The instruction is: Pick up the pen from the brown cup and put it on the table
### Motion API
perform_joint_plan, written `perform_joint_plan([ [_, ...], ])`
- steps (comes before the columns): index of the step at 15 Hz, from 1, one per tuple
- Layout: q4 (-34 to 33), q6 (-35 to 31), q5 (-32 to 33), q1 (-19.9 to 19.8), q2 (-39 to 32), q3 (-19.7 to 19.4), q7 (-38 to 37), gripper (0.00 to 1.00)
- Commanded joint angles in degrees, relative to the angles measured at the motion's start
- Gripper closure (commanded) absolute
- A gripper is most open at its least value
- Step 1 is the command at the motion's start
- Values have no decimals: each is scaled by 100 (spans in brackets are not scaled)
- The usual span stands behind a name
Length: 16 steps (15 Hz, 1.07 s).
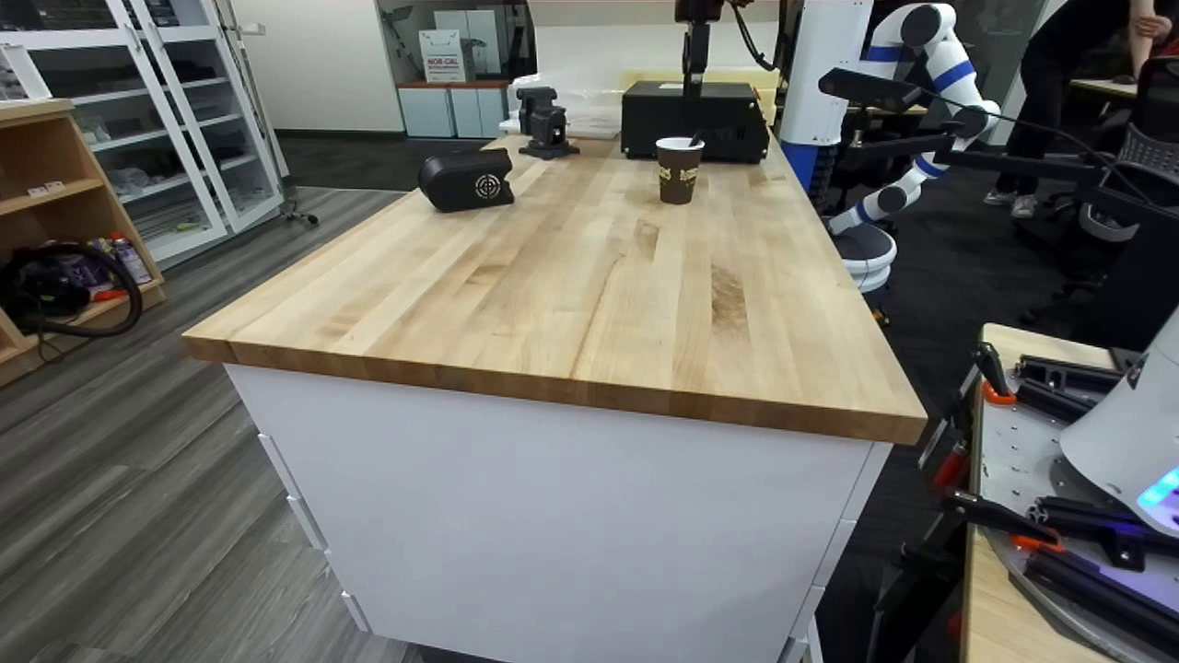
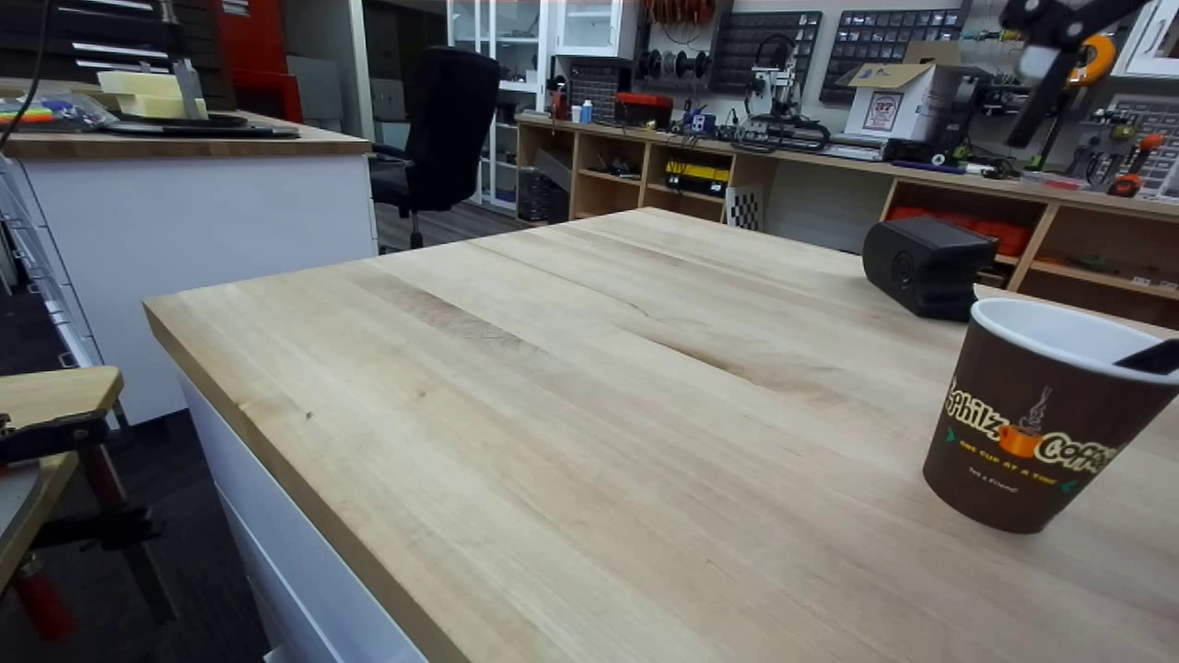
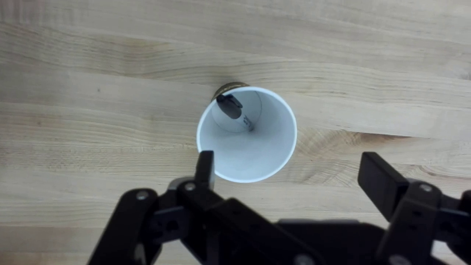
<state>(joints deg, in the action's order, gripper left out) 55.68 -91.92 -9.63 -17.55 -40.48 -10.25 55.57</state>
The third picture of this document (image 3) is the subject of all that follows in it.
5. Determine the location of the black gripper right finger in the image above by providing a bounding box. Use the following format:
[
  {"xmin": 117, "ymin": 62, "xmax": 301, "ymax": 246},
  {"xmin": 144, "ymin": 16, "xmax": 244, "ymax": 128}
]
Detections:
[{"xmin": 357, "ymin": 152, "xmax": 471, "ymax": 265}]

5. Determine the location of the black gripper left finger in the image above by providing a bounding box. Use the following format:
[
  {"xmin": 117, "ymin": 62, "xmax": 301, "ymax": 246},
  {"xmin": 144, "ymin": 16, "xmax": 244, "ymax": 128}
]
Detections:
[{"xmin": 86, "ymin": 150, "xmax": 320, "ymax": 265}]

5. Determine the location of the black grey marker pen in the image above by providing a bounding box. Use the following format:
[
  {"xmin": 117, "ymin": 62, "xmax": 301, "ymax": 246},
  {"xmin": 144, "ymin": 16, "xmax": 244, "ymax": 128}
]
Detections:
[{"xmin": 214, "ymin": 93, "xmax": 256, "ymax": 133}]

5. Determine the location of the brown paper coffee cup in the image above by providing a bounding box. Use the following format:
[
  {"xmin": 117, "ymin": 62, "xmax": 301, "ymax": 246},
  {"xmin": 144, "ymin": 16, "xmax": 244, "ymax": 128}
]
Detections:
[{"xmin": 195, "ymin": 81, "xmax": 298, "ymax": 186}]

